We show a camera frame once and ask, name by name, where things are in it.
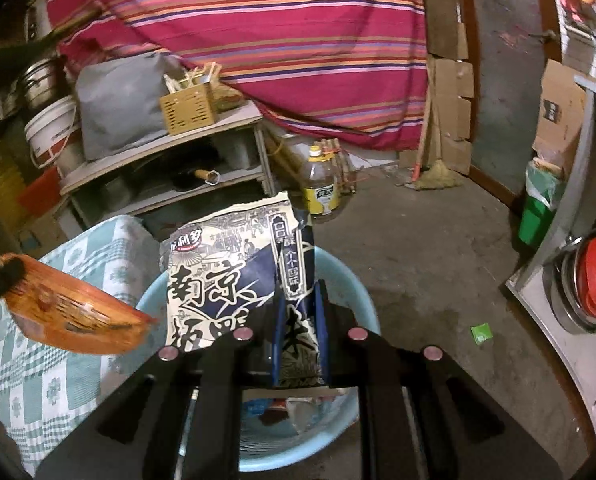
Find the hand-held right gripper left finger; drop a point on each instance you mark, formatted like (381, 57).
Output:
(279, 340)

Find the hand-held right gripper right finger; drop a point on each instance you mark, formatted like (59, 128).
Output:
(324, 340)

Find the light blue plastic basket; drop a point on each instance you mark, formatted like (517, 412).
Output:
(350, 285)

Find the white paper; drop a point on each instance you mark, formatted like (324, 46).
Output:
(310, 412)

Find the orange clear plastic packet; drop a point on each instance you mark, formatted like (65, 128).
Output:
(78, 310)

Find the blue white printed snack bag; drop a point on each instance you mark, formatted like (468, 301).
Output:
(218, 260)

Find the green trash bin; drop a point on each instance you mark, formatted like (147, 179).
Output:
(538, 210)

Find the teal white checked blanket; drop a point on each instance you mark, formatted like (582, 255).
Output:
(93, 270)

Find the red plastic board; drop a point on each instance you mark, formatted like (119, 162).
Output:
(40, 190)

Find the yellow label oil bottle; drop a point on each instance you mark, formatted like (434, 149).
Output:
(323, 190)

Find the green paper scrap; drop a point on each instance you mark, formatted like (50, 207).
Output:
(482, 333)

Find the white plastic bucket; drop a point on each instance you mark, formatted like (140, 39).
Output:
(53, 130)

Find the tied bundle of sticks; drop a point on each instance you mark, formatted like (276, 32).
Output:
(343, 165)

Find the straw broom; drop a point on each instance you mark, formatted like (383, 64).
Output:
(435, 177)

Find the metal pot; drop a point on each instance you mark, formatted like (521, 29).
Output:
(43, 82)

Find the grey wooden shelf unit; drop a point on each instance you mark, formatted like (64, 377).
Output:
(168, 145)

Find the grey cushion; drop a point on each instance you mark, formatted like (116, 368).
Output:
(123, 105)

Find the metal bowl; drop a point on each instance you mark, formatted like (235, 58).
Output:
(565, 300)

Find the dark wooden pole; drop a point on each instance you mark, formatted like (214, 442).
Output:
(43, 35)

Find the bundle of chopsticks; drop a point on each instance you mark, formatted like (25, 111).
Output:
(193, 77)

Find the stacked cardboard pieces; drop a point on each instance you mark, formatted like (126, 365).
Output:
(450, 85)

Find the red striped cloth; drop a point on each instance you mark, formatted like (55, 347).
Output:
(278, 35)

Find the grey metal door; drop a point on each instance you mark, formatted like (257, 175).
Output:
(513, 85)

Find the open cardboard box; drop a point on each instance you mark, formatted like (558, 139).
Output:
(558, 110)

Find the door latch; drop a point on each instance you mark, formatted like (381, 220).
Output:
(543, 36)

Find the white shelf frame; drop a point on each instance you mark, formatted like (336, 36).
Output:
(533, 300)

